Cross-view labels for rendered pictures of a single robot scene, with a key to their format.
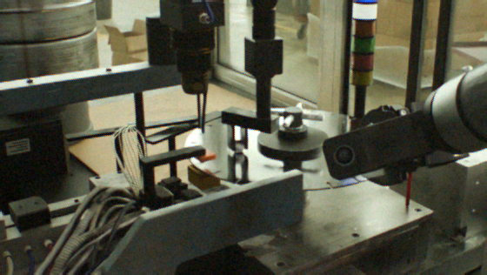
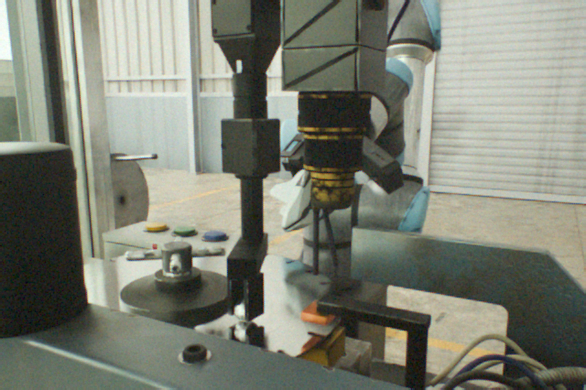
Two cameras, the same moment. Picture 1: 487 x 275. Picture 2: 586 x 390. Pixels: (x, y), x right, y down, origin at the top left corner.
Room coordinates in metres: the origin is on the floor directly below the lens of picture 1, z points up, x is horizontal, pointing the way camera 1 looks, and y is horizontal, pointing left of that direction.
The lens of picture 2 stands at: (0.98, 0.48, 1.14)
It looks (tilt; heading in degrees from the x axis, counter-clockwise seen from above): 12 degrees down; 245
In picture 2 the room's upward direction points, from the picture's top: straight up
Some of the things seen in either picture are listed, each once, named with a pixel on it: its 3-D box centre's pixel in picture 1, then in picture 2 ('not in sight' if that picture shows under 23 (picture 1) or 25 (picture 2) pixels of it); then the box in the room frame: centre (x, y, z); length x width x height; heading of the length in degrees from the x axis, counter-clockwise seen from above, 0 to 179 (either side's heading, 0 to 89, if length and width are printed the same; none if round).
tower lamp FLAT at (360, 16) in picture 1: (364, 10); not in sight; (1.17, -0.12, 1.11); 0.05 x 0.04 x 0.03; 38
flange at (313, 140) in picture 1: (292, 135); (178, 285); (0.89, 0.01, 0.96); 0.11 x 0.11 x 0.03
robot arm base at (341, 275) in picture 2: not in sight; (328, 256); (0.46, -0.45, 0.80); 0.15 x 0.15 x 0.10
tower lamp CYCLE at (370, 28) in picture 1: (363, 26); not in sight; (1.17, -0.12, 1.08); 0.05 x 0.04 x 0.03; 38
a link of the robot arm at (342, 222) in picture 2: not in sight; (332, 206); (0.45, -0.44, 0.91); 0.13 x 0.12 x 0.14; 137
